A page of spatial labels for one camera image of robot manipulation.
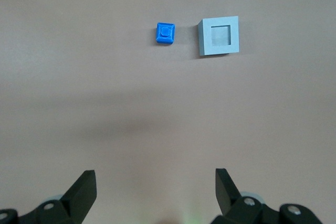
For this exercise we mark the blue square plastic part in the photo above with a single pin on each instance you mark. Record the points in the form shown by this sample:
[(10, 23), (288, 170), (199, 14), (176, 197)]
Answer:
[(165, 33)]

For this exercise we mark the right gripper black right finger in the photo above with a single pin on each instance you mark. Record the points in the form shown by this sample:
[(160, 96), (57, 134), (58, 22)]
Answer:
[(225, 192)]

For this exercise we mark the gray square base block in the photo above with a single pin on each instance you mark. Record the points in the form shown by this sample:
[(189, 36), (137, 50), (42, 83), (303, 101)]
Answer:
[(206, 48)]

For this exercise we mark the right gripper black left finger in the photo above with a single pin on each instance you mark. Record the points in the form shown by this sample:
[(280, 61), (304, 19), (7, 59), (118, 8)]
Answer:
[(76, 200)]

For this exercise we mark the brown table mat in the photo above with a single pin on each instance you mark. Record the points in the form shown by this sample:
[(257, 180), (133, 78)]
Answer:
[(78, 77)]

